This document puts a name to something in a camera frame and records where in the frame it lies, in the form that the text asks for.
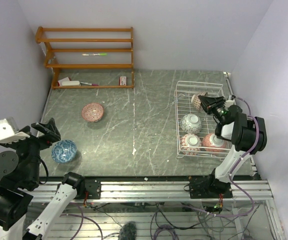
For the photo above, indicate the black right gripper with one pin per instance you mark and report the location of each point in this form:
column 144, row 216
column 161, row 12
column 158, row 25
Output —
column 213, row 102

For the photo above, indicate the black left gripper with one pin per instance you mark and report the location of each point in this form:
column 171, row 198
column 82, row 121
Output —
column 52, row 134

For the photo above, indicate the brown flower grid bowl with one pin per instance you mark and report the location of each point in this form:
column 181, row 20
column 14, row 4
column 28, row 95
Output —
column 195, row 101

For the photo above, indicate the black leaf pattern bowl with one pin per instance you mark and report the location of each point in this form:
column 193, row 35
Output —
column 191, row 123

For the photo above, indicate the red diamond pattern bowl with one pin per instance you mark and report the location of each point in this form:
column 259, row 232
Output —
column 213, row 144

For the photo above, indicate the white bowl red diamond outside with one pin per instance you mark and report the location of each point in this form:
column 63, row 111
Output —
column 190, row 144

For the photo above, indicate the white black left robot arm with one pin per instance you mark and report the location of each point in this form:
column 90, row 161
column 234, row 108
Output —
column 20, row 175

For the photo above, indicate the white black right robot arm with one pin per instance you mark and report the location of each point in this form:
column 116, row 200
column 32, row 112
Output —
column 247, row 135

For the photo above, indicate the wooden shelf rack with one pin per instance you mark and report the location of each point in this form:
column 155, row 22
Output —
column 51, row 62

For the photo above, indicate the blue swirl pattern bowl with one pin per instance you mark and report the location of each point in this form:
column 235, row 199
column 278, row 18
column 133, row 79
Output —
column 64, row 151

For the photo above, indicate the red drop pattern bowl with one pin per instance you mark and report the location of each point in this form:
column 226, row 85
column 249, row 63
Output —
column 92, row 112

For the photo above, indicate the white eraser block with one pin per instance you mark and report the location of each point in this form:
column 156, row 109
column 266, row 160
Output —
column 74, row 83

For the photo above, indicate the pink white marker pen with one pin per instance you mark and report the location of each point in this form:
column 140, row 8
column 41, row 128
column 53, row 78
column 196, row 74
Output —
column 89, row 84

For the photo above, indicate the green white marker pen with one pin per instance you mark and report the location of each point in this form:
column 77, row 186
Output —
column 94, row 54

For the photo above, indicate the red white small box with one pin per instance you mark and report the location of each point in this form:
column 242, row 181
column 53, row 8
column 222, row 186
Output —
column 122, row 81

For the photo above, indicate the white wire dish rack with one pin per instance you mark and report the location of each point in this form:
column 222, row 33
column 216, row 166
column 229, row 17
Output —
column 184, row 92

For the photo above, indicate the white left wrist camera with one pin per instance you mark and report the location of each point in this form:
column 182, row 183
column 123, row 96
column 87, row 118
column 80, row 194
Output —
column 9, row 131

